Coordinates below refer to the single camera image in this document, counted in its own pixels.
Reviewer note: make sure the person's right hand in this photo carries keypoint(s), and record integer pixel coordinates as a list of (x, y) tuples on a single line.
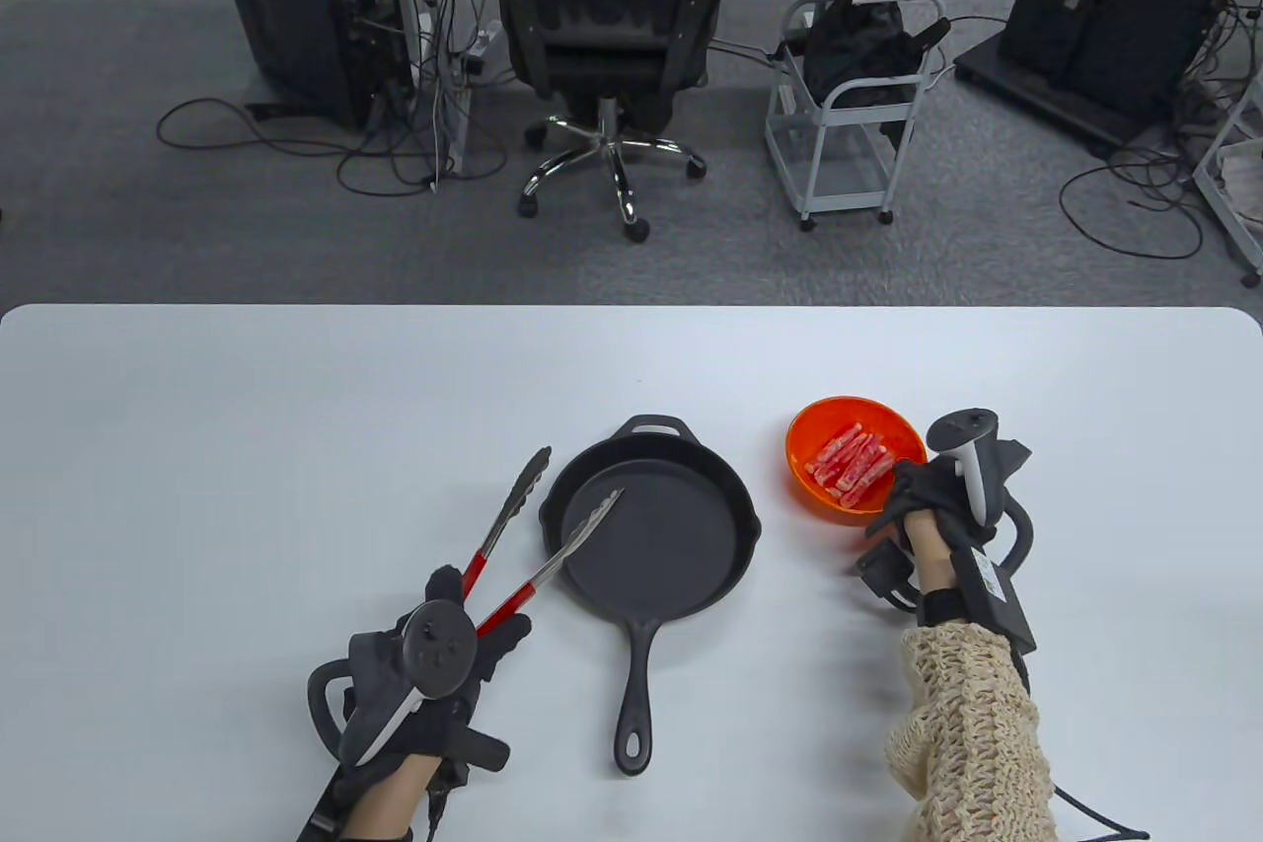
[(923, 487)]

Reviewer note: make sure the person's left hand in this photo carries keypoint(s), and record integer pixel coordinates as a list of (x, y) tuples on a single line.
[(498, 645)]

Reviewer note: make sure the red white crab stick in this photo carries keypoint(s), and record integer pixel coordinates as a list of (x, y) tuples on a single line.
[(872, 485), (845, 458), (856, 467), (835, 448), (866, 475)]

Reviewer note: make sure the orange plastic bowl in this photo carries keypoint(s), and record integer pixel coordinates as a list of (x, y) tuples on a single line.
[(893, 427)]

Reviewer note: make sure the black cast iron pan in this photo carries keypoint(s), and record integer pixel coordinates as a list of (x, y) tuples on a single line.
[(671, 546)]

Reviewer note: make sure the person's right forearm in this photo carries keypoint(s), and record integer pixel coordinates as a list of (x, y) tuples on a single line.
[(972, 733)]

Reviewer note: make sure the person's left forearm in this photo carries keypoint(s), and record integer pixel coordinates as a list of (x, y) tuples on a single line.
[(380, 803)]

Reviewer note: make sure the grey handheld controller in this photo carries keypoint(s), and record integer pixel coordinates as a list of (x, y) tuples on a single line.
[(444, 650), (962, 429)]

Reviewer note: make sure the black wrist sensor box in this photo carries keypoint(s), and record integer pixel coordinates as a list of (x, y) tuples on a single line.
[(321, 817), (992, 590)]

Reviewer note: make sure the white rolling cart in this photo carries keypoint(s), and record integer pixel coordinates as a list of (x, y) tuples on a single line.
[(811, 161)]

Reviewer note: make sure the black bag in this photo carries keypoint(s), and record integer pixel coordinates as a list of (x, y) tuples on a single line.
[(858, 52)]

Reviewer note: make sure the white metal rack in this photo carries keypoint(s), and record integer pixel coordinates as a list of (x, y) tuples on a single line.
[(1245, 176)]

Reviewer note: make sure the white desk leg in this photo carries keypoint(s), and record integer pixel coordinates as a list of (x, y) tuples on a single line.
[(452, 131)]

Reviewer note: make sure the white power strip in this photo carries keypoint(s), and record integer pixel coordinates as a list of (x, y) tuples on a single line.
[(483, 42)]

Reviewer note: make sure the black computer tower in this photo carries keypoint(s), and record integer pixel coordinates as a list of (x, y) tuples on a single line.
[(286, 3)]

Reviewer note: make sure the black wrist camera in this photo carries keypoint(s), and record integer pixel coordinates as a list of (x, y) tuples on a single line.
[(878, 571)]

